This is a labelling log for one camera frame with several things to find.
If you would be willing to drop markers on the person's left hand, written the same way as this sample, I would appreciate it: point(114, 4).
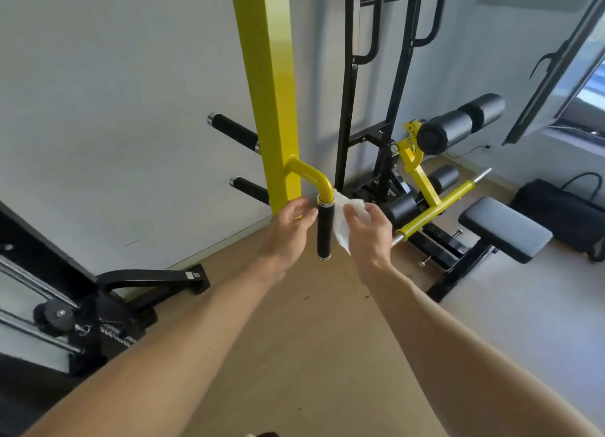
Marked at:
point(286, 238)

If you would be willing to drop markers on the person's right hand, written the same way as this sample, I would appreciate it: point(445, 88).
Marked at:
point(373, 247)

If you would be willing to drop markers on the white wet wipe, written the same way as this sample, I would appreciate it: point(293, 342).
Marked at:
point(342, 233)

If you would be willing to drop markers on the yellow fitness equipment arm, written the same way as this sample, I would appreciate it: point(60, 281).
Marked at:
point(271, 96)

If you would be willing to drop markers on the person's right forearm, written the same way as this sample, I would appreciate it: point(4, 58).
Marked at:
point(449, 366)

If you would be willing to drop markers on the person's left forearm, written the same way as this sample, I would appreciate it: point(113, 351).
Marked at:
point(165, 356)

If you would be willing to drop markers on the small black foam roller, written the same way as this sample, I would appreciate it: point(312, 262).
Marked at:
point(444, 177)
point(399, 210)

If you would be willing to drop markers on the yellow leg developer bar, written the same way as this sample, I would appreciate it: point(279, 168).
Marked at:
point(435, 210)

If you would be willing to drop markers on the grey padded seat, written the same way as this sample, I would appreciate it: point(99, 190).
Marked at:
point(505, 228)

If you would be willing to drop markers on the large black foam roller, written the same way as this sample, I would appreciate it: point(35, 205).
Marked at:
point(449, 129)

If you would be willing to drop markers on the black bag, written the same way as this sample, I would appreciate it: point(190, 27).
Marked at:
point(557, 214)

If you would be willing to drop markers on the black pulley wheel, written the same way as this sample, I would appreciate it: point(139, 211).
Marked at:
point(54, 319)

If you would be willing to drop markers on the black bench base frame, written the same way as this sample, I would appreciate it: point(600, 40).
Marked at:
point(454, 280)

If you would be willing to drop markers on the black metal rack frame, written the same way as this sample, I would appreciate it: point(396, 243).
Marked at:
point(352, 96)

